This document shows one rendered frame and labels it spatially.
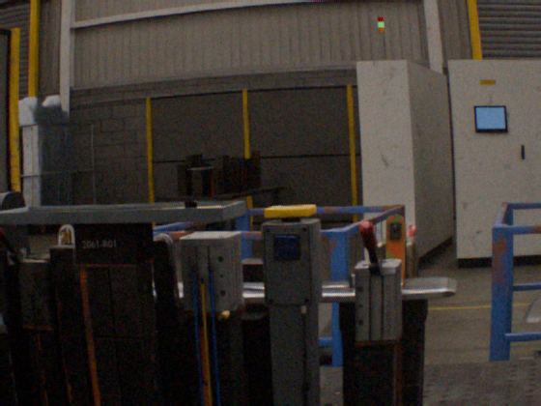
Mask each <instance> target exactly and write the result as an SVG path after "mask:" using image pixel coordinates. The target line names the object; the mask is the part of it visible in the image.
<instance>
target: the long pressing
mask: <svg viewBox="0 0 541 406"><path fill-rule="evenodd" d="M178 286H179V294H180V297H181V303H182V304H184V303H185V302H184V298H183V284H182V283H178ZM347 287H350V285H349V280H347V281H323V286H322V288H342V289H322V299H321V300H320V301H319V302H318V304H331V303H352V302H354V301H355V293H356V289H355V288H347ZM401 289H402V301H414V300H436V299H438V298H447V297H452V296H454V295H456V289H457V280H454V279H453V278H448V277H442V276H435V277H424V278H404V279H402V286H401ZM247 290H264V283H243V293H244V302H245V303H246V304H264V291H247Z"/></svg>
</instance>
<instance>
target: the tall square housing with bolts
mask: <svg viewBox="0 0 541 406"><path fill-rule="evenodd" d="M179 243H180V244H181V260H182V282H183V298H184V302H185V311H184V315H188V321H189V336H190V339H191V359H192V366H193V379H194V381H195V382H194V383H193V384H192V385H191V390H192V402H193V406H249V390H248V374H247V373H245V372H244V359H243V350H242V308H244V307H245V302H244V293H243V271H242V248H241V233H240V232H216V231H211V232H194V233H191V234H188V235H185V236H182V237H181V238H180V239H179ZM238 303H242V306H239V307H238V310H237V311H236V312H235V313H230V315H229V317H228V318H226V319H225V320H224V321H219V320H218V316H219V315H220V314H221V313H223V312H224V311H226V310H231V309H234V306H235V305H236V304H238Z"/></svg>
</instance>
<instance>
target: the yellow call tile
mask: <svg viewBox="0 0 541 406"><path fill-rule="evenodd" d="M313 214H316V206H315V205H300V206H274V207H270V208H267V209H265V210H264V217H265V218H281V222H296V221H300V217H309V216H311V215H313Z"/></svg>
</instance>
